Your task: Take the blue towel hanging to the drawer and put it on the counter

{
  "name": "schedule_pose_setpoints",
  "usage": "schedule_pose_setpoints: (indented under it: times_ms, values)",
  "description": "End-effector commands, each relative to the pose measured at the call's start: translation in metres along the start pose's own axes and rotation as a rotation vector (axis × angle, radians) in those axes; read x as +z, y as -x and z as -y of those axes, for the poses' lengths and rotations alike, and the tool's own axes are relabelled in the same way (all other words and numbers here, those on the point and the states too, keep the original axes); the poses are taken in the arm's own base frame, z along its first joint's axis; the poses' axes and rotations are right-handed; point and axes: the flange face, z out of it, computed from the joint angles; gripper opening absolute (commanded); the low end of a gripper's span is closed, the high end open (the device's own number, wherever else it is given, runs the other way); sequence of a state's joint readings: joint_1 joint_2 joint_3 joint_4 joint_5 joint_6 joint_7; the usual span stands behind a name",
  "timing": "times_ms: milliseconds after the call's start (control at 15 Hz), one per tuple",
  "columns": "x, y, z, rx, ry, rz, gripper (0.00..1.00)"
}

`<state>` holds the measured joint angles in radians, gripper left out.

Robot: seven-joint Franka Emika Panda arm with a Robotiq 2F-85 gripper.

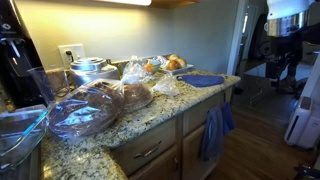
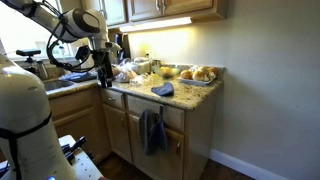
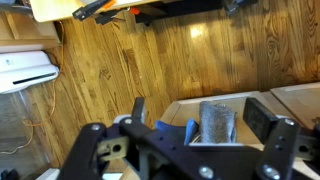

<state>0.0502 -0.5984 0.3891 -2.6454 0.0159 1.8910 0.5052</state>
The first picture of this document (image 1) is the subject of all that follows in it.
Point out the small blue towel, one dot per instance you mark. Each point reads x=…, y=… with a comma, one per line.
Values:
x=228, y=121

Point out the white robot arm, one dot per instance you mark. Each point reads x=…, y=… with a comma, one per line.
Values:
x=286, y=17

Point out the blue pot holder on counter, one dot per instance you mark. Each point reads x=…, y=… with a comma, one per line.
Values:
x=200, y=81

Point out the wooden drawer front left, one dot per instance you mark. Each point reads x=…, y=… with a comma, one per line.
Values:
x=124, y=154

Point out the grey striped hanging towel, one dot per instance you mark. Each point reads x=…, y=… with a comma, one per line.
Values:
x=212, y=143

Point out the crumpled clear plastic bag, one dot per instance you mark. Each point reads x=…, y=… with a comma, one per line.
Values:
x=166, y=85

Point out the onion front left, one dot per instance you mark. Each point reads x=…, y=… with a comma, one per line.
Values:
x=172, y=65

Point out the onion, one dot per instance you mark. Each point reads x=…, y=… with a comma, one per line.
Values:
x=182, y=62
x=172, y=65
x=173, y=57

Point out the plastic bag with fruit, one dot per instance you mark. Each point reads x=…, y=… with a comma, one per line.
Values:
x=139, y=71

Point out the onion right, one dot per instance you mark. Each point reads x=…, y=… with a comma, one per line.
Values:
x=182, y=62

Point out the onion back middle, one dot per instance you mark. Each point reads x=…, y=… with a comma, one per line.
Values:
x=173, y=57

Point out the bagged dark bread loaf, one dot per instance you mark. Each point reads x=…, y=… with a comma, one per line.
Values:
x=88, y=109

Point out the steel canister with lid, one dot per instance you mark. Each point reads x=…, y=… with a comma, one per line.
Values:
x=88, y=69

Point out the wooden cabinet door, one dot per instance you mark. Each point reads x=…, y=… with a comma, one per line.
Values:
x=193, y=168

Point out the under cabinet light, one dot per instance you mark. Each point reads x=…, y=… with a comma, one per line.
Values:
x=130, y=2

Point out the clear measuring cup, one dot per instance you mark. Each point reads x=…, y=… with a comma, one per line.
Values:
x=53, y=83

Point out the black coffee machine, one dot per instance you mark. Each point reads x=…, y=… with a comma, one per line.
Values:
x=17, y=56

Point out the clear glass baking dish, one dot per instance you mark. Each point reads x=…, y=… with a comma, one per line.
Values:
x=20, y=133

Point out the white air purifier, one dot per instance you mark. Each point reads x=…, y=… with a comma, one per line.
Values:
x=304, y=126

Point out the metal drawer handle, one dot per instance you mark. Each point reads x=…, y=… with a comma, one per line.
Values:
x=149, y=151

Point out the white wall outlet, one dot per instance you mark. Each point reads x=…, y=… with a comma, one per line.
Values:
x=71, y=52

